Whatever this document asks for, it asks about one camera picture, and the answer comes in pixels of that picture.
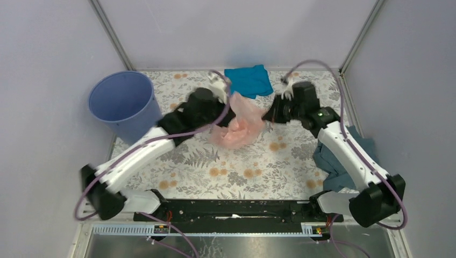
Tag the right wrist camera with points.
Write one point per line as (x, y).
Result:
(288, 91)

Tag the floral patterned table mat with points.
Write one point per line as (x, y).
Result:
(279, 165)

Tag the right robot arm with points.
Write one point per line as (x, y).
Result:
(380, 194)

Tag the teal folded cloth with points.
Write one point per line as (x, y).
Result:
(250, 82)

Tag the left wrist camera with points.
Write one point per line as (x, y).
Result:
(217, 86)

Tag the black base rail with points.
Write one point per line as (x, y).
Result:
(186, 211)

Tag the blue plastic trash bin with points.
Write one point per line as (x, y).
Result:
(125, 101)

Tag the pink plastic trash bag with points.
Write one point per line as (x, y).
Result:
(241, 130)

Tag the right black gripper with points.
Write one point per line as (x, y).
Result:
(273, 114)

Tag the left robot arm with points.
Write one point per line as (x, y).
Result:
(104, 193)

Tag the white slotted cable duct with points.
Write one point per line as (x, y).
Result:
(229, 228)

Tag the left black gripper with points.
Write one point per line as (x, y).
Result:
(229, 115)

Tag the dark blue crumpled cloth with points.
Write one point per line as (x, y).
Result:
(337, 176)

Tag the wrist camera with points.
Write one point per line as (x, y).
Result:
(288, 91)
(217, 86)

